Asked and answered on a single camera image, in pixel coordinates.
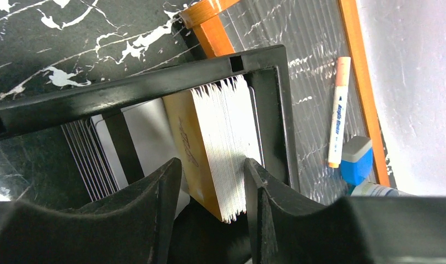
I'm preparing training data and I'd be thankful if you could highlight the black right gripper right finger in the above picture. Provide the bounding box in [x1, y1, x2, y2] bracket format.
[244, 158, 446, 263]

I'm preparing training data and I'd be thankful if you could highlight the small blue cube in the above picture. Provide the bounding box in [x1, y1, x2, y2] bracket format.
[340, 135, 373, 185]

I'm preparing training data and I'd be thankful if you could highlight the red white marker pen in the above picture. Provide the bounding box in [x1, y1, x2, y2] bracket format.
[327, 57, 351, 168]

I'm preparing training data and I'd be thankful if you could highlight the orange wooden shelf rack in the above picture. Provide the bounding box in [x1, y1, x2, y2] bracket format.
[179, 1, 390, 205]

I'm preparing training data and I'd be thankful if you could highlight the black card dispenser box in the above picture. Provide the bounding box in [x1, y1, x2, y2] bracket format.
[0, 44, 300, 264]

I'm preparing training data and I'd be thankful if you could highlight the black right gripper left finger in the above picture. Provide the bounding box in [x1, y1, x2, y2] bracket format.
[0, 158, 182, 263]

